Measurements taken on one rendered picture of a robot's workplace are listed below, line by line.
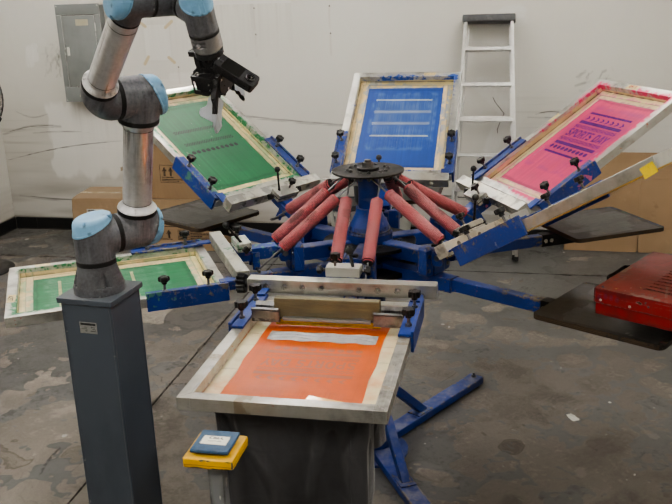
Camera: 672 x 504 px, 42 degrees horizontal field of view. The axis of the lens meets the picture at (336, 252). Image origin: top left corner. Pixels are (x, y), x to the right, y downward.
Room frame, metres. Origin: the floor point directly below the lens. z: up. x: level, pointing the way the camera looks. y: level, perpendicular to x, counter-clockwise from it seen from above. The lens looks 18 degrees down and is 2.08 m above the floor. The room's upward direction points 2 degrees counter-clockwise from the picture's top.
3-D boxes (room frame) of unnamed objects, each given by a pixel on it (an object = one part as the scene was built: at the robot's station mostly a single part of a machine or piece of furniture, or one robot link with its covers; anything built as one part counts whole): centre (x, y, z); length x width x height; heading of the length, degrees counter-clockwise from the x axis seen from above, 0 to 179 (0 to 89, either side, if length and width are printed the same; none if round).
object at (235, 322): (2.75, 0.30, 0.97); 0.30 x 0.05 x 0.07; 168
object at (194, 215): (3.94, 0.35, 0.91); 1.34 x 0.40 x 0.08; 48
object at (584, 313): (3.04, -0.64, 0.91); 1.34 x 0.40 x 0.08; 48
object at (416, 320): (2.63, -0.24, 0.97); 0.30 x 0.05 x 0.07; 168
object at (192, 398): (2.46, 0.08, 0.97); 0.79 x 0.58 x 0.04; 168
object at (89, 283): (2.44, 0.71, 1.25); 0.15 x 0.15 x 0.10
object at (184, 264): (3.21, 0.72, 1.05); 1.08 x 0.61 x 0.23; 108
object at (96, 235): (2.45, 0.71, 1.37); 0.13 x 0.12 x 0.14; 127
